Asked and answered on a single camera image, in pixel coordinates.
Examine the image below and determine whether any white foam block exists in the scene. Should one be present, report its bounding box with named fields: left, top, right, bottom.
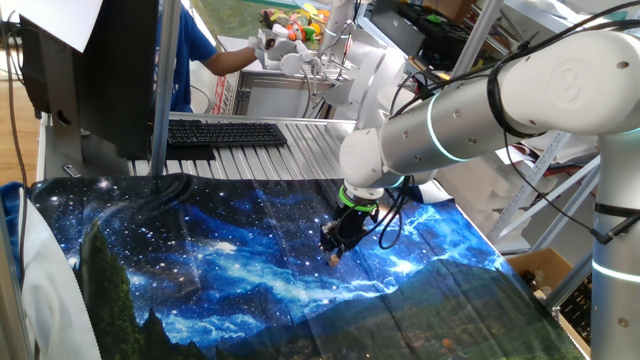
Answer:
left=433, top=149, right=529, bottom=224

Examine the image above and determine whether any thin black cable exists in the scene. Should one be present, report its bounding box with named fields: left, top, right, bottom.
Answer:
left=0, top=12, right=30, bottom=286

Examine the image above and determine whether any black keyboard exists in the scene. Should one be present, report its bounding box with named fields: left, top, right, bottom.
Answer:
left=166, top=120, right=289, bottom=149

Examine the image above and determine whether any blue cloth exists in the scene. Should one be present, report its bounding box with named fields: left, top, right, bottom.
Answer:
left=0, top=180, right=29, bottom=284

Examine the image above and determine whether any black computer monitor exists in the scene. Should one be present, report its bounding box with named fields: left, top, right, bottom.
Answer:
left=18, top=0, right=161, bottom=162

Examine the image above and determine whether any open cardboard box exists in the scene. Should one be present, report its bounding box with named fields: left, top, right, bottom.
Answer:
left=506, top=247, right=595, bottom=354

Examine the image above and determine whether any person in blue shirt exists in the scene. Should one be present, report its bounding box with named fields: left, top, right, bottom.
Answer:
left=153, top=0, right=220, bottom=114

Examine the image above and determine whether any bare forearm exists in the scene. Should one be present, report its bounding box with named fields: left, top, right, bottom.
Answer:
left=201, top=44, right=260, bottom=78

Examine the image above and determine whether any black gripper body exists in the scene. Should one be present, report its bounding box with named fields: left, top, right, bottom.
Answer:
left=327, top=204, right=377, bottom=247

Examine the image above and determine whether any colourful toy pile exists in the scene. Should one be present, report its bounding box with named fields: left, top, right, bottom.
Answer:
left=259, top=3, right=332, bottom=44

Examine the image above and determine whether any galaxy landscape print tablecloth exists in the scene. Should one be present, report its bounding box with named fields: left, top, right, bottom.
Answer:
left=27, top=172, right=587, bottom=360

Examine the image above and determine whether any aluminium frame pole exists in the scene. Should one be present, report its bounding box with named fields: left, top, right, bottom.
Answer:
left=149, top=0, right=183, bottom=177
left=487, top=130, right=574, bottom=244
left=451, top=0, right=505, bottom=80

